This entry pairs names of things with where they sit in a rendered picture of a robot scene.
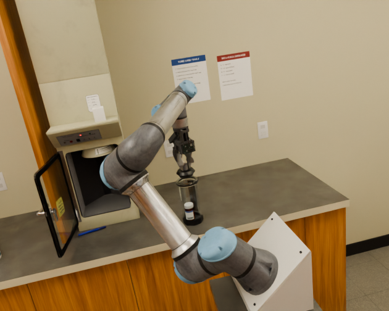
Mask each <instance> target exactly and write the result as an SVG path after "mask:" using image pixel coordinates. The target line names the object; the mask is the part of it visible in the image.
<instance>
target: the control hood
mask: <svg viewBox="0 0 389 311"><path fill-rule="evenodd" d="M97 129H99V132H100V134H101V137H102V139H106V138H113V137H116V136H122V130H121V127H120V122H119V116H118V115H114V116H110V117H106V120H104V121H100V122H95V120H94V119H92V120H86V121H82V122H75V123H69V124H65V125H58V126H52V127H50V129H49V130H48V131H47V132H46V135H47V136H48V138H49V139H50V141H51V142H52V144H53V146H54V147H55V148H57V147H64V146H61V145H60V143H59V142H58V140H57V138H56V137H58V136H64V135H71V134H74V133H81V132H84V131H91V130H97ZM96 140H100V139H96ZM96 140H92V141H96ZM86 142H90V141H85V142H82V143H86ZM75 144H80V143H75ZM70 145H74V144H69V145H65V146H70Z"/></svg>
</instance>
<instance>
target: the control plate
mask: <svg viewBox="0 0 389 311"><path fill-rule="evenodd" d="M89 133H91V134H89ZM80 135H81V136H80ZM94 136H95V138H94ZM56 138H57V140H58V142H59V143H60V145H61V146H65V145H69V144H75V143H82V142H85V141H92V140H96V139H102V137H101V134H100V132H99V129H97V130H91V131H84V132H81V133H74V134H71V135H64V136H58V137H56ZM84 138H85V140H84ZM89 138H90V139H89ZM76 139H80V141H79V142H77V140H76ZM70 141H73V142H72V143H70ZM64 142H66V143H64Z"/></svg>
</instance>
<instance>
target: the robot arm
mask: <svg viewBox="0 0 389 311"><path fill-rule="evenodd" d="M197 92H198V90H197V88H196V86H195V84H194V83H193V82H191V81H190V80H184V81H182V82H181V83H180V84H179V85H178V86H177V87H176V88H175V89H174V90H173V91H172V92H171V93H170V94H169V95H168V96H167V97H166V98H165V99H164V100H163V101H162V102H161V103H160V104H158V105H156V106H154V107H153V108H152V111H151V116H152V117H151V119H150V120H149V121H148V122H145V123H143V124H142V125H141V126H140V127H139V128H138V129H137V130H136V131H135V132H133V133H132V134H131V135H130V136H128V137H127V138H126V139H124V140H123V141H122V142H121V143H120V144H119V145H118V146H117V147H116V148H115V149H114V150H113V151H112V152H111V153H110V154H109V155H108V156H107V157H106V158H105V159H104V161H103V162H102V164H101V166H100V171H99V172H100V176H101V179H102V181H103V183H104V184H105V185H106V186H107V187H108V188H110V189H111V188H112V189H113V190H119V191H120V193H121V194H123V195H128V196H129V197H130V198H131V200H132V201H133V202H134V203H135V204H136V206H137V207H138V208H139V209H140V211H141V212H142V213H143V215H144V216H145V217H146V218H147V219H148V221H149V222H150V224H152V226H153V227H154V229H155V230H156V231H157V232H158V233H159V235H160V236H161V238H162V239H163V240H164V241H165V242H166V244H167V245H168V246H169V247H170V249H171V250H172V258H173V260H174V267H175V268H174V270H175V273H176V275H177V276H178V277H179V278H180V279H181V280H182V281H183V282H185V283H188V284H196V283H201V282H203V281H205V280H206V279H209V278H211V277H213V276H216V275H218V274H220V273H223V272H226V273H228V274H229V275H231V276H233V277H234V278H236V280H237V281H238V282H239V283H240V285H241V286H242V288H243V289H244V290H245V291H246V292H248V293H250V294H252V295H255V296H256V295H260V294H262V293H264V292H266V291H267V290H268V289H269V288H270V287H271V286H272V284H273V283H274V281H275V279H276V277H277V273H278V260H277V258H276V256H274V255H273V254H272V253H271V252H269V251H267V250H264V249H259V248H255V247H253V246H251V245H249V244H248V243H247V242H245V241H244V240H242V239H241V238H239V237H238V236H236V235H235V234H234V233H233V232H231V231H230V230H227V229H225V228H223V227H221V226H217V227H214V228H211V229H210V230H208V231H207V232H206V233H205V235H204V236H202V238H201V239H200V237H199V236H198V235H194V234H191V233H190V232H189V231H188V230H187V228H186V227H185V226H184V224H183V223H182V222H181V221H180V219H179V218H178V217H177V216H176V214H175V213H174V212H173V210H172V209H171V208H170V207H169V205H168V204H167V203H166V201H165V200H164V199H163V198H162V196H161V195H160V194H159V193H158V192H157V190H156V189H155V187H154V186H153V185H152V184H151V183H150V181H149V179H148V178H149V173H148V172H147V170H146V169H145V168H146V167H147V166H148V165H149V164H150V163H151V162H152V160H153V158H154V157H155V156H156V154H157V152H158V151H159V149H160V148H161V146H162V145H163V143H164V141H165V135H166V134H167V132H168V131H169V130H170V128H171V127H172V128H173V131H174V133H173V134H172V136H171V137H170V138H169V143H170V144H171V143H173V144H174V147H173V156H174V159H175V161H176V162H177V164H178V166H179V167H180V169H181V170H182V171H183V161H182V155H183V154H184V155H185V156H186V161H187V164H188V168H189V169H190V167H191V163H194V158H192V156H191V154H192V152H194V151H196V149H195V142H194V140H192V139H191V138H189V136H188V132H189V128H188V118H187V114H186V105H187V104H188V103H189V101H190V100H191V99H192V98H194V96H195V95H196V94H197ZM193 143H194V144H193Z"/></svg>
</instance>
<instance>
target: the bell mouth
mask: <svg viewBox="0 0 389 311"><path fill-rule="evenodd" d="M114 149H115V146H114V145H113V144H110V145H107V146H100V147H94V148H91V149H84V150H83V151H82V157H84V158H95V157H101V156H105V155H107V154H110V153H111V152H112V151H113V150H114Z"/></svg>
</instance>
